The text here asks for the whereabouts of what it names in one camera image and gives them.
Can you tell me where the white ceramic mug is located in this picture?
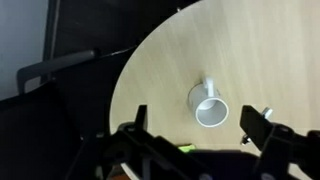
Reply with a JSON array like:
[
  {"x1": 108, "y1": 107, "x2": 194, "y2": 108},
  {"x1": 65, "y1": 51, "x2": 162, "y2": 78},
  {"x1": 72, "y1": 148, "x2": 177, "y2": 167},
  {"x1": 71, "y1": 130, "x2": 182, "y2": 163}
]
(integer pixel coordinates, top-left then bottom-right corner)
[{"x1": 187, "y1": 77, "x2": 230, "y2": 129}]

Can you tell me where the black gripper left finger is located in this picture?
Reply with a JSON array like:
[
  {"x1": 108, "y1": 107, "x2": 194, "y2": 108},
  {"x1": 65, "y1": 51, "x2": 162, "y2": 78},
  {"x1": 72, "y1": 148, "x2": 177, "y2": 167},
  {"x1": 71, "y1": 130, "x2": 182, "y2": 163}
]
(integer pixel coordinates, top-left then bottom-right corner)
[{"x1": 118, "y1": 104, "x2": 174, "y2": 158}]

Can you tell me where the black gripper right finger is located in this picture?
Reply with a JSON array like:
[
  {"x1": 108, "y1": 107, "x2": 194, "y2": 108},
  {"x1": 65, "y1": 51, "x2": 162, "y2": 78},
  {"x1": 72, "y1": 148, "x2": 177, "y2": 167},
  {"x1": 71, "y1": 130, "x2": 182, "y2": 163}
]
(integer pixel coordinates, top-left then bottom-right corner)
[{"x1": 239, "y1": 105, "x2": 320, "y2": 168}]

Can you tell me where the green small object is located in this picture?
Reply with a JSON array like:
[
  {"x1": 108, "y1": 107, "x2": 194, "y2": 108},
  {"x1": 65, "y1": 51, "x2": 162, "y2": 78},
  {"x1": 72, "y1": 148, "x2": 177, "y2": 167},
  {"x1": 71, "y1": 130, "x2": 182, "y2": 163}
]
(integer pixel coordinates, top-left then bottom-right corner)
[{"x1": 178, "y1": 143, "x2": 196, "y2": 154}]

